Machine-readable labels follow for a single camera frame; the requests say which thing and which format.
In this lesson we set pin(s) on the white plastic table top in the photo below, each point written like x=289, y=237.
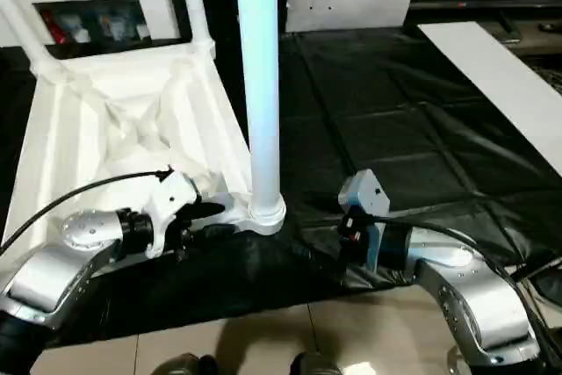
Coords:
x=88, y=129

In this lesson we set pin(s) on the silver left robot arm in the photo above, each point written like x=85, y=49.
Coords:
x=79, y=225

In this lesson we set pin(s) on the dark right robot foot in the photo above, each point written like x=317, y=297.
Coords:
x=318, y=365

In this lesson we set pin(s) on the dark robot foot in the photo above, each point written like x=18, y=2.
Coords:
x=318, y=365
x=186, y=366

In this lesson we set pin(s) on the black work mat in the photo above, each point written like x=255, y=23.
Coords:
x=395, y=129

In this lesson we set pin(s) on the dark left robot foot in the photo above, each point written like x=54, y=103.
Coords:
x=186, y=366

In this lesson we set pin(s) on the black tripod leg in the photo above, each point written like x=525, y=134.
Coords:
x=540, y=266

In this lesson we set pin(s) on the black bar with red mark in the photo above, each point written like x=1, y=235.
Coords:
x=505, y=5

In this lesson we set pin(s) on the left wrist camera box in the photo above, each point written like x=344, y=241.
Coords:
x=171, y=195

